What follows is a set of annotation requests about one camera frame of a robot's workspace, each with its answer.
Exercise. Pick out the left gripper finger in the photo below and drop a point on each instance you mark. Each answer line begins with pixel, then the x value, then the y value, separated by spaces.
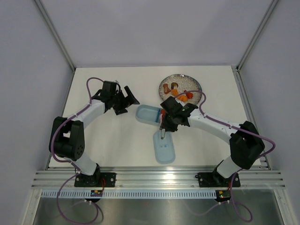
pixel 119 110
pixel 130 99

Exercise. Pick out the orange shrimp food piece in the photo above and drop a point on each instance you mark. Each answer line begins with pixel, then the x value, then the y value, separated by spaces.
pixel 182 98

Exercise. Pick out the orange chicken leg piece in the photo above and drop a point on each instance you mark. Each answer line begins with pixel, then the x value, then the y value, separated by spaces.
pixel 189 95

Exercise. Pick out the left aluminium frame post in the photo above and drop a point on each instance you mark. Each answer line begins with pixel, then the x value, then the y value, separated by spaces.
pixel 55 35

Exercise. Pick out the right aluminium frame post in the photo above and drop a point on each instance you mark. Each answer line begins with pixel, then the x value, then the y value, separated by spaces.
pixel 259 30

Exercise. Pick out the aluminium frame post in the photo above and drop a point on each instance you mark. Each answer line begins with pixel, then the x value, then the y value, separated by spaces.
pixel 259 30
pixel 55 35

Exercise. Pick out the brown meat food piece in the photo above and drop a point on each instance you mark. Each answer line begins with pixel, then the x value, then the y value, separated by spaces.
pixel 166 89

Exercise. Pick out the speckled ceramic plate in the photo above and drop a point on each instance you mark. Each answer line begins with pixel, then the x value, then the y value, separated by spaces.
pixel 185 82

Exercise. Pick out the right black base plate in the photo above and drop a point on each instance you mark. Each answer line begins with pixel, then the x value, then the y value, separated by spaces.
pixel 215 180

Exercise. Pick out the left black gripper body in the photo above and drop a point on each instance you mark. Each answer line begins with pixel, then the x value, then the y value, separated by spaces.
pixel 118 98

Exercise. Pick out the right small circuit board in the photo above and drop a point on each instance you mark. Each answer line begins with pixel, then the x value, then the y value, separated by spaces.
pixel 223 195

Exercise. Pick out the small circuit board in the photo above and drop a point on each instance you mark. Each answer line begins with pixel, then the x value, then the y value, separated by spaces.
pixel 96 193
pixel 223 195

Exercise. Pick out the light blue lunch box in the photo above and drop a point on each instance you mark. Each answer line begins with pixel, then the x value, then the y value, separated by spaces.
pixel 148 114

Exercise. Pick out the light blue lunch box lid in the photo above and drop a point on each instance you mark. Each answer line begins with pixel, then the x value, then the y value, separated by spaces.
pixel 164 148

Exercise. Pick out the red sausage food piece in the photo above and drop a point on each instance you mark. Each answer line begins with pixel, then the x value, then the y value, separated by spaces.
pixel 162 115

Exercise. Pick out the aluminium mounting rail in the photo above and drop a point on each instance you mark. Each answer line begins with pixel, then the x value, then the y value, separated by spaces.
pixel 177 177

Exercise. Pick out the brown mushroom food piece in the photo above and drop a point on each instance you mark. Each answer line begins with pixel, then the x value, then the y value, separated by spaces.
pixel 174 85

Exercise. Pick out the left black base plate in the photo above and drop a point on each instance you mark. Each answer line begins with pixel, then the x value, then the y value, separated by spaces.
pixel 106 179

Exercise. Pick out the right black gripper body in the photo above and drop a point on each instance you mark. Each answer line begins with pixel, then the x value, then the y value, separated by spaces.
pixel 168 118

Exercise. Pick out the white slotted cable duct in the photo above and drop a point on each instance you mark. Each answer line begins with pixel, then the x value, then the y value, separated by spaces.
pixel 133 194

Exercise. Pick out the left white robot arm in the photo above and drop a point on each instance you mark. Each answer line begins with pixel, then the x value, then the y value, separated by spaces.
pixel 67 141

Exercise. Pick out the orange carrot food piece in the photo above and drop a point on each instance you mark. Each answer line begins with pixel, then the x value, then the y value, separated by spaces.
pixel 174 92

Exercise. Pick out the left small circuit board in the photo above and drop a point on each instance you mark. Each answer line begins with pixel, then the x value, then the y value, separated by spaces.
pixel 96 193

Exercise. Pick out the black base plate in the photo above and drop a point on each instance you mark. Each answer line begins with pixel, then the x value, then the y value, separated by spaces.
pixel 106 179
pixel 215 180

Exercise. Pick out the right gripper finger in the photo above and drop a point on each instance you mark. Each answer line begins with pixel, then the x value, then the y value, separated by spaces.
pixel 161 125
pixel 170 127

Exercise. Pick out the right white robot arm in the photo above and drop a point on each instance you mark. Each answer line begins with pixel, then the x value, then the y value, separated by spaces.
pixel 245 143

